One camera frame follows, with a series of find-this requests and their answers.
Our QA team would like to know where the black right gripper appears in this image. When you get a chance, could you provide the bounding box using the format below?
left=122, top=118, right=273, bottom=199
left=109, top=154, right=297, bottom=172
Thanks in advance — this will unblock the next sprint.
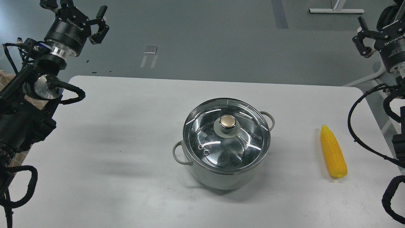
left=352, top=17, right=405, bottom=73

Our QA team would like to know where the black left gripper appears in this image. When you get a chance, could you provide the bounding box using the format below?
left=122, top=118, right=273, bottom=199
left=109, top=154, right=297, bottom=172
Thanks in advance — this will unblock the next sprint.
left=40, top=0, right=109, bottom=57

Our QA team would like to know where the glass pot lid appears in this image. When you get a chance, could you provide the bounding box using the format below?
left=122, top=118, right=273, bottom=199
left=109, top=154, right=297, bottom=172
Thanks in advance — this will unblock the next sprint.
left=183, top=98, right=275, bottom=174

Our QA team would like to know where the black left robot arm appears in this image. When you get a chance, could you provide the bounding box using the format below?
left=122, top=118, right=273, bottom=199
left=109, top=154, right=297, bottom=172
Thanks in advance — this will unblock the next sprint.
left=0, top=0, right=109, bottom=228

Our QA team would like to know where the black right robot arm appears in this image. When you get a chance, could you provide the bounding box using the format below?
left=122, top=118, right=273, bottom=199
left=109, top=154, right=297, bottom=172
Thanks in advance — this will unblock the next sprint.
left=346, top=17, right=404, bottom=224

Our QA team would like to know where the yellow corn cob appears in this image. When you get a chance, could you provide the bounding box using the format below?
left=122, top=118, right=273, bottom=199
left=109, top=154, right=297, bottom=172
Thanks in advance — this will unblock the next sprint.
left=320, top=124, right=348, bottom=179

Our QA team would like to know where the grey steel pot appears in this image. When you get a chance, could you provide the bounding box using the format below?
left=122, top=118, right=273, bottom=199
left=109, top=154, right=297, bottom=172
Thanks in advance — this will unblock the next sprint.
left=172, top=111, right=275, bottom=190

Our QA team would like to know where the white table leg base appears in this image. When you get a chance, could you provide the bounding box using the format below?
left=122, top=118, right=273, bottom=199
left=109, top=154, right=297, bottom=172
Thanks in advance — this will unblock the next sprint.
left=308, top=0, right=365, bottom=14

